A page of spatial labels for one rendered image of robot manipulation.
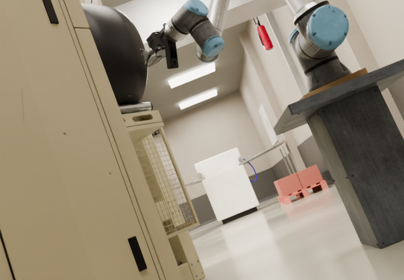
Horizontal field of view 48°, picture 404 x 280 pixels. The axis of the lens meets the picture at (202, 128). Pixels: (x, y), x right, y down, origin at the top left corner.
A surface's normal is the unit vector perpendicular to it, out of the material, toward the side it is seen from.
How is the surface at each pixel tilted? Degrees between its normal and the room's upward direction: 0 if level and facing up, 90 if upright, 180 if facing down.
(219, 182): 90
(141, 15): 90
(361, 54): 90
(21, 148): 90
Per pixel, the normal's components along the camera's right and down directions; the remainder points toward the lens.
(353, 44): -0.05, -0.16
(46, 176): 0.67, -0.39
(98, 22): 0.36, -0.55
